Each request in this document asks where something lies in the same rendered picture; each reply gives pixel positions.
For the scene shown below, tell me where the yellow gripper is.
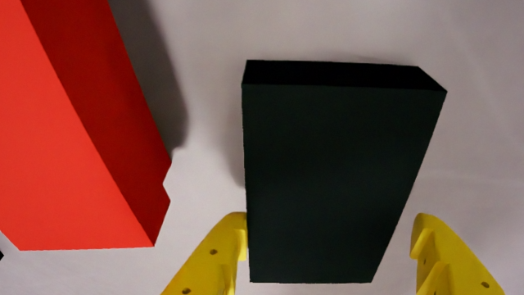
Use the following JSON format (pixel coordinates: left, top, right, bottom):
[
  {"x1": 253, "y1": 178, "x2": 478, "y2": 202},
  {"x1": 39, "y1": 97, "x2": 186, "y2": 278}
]
[{"x1": 160, "y1": 211, "x2": 505, "y2": 295}]

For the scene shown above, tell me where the red flat box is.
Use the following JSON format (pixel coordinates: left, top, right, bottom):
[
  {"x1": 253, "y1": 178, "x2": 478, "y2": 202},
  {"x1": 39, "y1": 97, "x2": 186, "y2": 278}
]
[{"x1": 0, "y1": 0, "x2": 171, "y2": 251}]

